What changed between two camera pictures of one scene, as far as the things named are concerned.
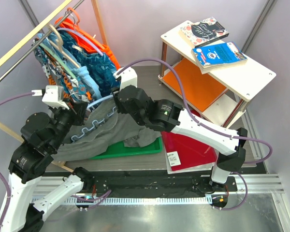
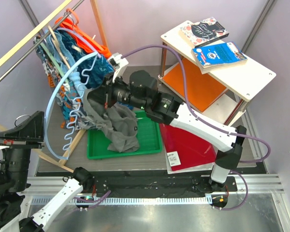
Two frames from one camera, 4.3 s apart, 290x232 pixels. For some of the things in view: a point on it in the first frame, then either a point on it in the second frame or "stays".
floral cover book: (203, 32) stays
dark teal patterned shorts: (102, 67) stays
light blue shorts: (86, 74) → (65, 54)
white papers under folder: (204, 168) stays
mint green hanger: (50, 50) → (55, 65)
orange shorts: (64, 23) stays
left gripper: (78, 109) → (27, 134)
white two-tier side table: (222, 94) stays
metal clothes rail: (37, 44) stays
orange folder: (201, 89) stays
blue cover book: (217, 55) stays
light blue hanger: (95, 121) → (96, 54)
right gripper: (120, 108) → (105, 95)
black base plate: (157, 184) stays
